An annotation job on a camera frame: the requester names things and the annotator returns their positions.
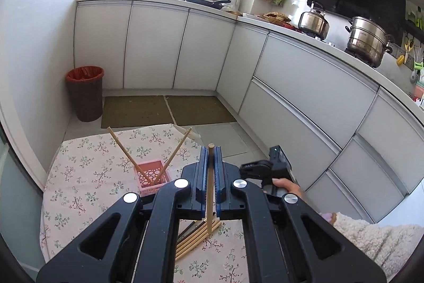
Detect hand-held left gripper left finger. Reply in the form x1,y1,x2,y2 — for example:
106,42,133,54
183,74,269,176
36,146,210,283

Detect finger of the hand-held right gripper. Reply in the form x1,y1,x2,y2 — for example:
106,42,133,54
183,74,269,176
239,159,274,181

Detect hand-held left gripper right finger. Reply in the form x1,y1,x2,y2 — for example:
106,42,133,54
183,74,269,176
214,146,387,283

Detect bunch of wooden chopsticks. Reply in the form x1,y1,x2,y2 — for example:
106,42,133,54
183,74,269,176
175,218,222,262

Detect pink plastic basket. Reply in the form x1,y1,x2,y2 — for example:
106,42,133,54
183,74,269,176
133,160,172,198

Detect person's right forearm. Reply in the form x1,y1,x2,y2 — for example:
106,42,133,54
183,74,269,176
332,212,424,282

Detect person's right hand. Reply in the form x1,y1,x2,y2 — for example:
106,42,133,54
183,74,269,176
272,178,337,223

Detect olive floor mat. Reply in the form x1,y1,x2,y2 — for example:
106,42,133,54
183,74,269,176
101,95,175,129
165,95,238,126

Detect white kitchen base cabinets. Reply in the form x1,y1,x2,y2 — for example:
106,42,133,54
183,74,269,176
73,1,424,224

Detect floral tablecloth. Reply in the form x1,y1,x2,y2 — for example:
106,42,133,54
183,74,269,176
40,124,250,283

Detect gas stove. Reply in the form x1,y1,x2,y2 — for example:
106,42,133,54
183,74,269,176
300,29,381,69

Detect steel kettle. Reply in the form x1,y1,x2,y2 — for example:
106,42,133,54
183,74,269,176
297,2,330,40

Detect woven basket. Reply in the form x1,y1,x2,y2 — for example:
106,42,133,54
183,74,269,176
263,12,292,24

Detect brown trash bin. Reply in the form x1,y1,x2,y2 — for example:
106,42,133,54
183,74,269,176
65,66,105,123

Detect steel steamer pot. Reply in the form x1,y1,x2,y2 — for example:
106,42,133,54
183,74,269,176
344,16,395,68

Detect yellow green scissors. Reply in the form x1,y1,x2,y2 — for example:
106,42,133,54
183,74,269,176
403,39,415,65

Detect black frying pan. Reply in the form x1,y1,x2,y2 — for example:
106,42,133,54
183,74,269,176
185,0,232,9

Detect white kitchen countertop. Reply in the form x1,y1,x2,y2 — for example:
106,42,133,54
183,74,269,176
76,0,424,111

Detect frosted glass door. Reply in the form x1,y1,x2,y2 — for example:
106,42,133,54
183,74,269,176
0,129,45,272

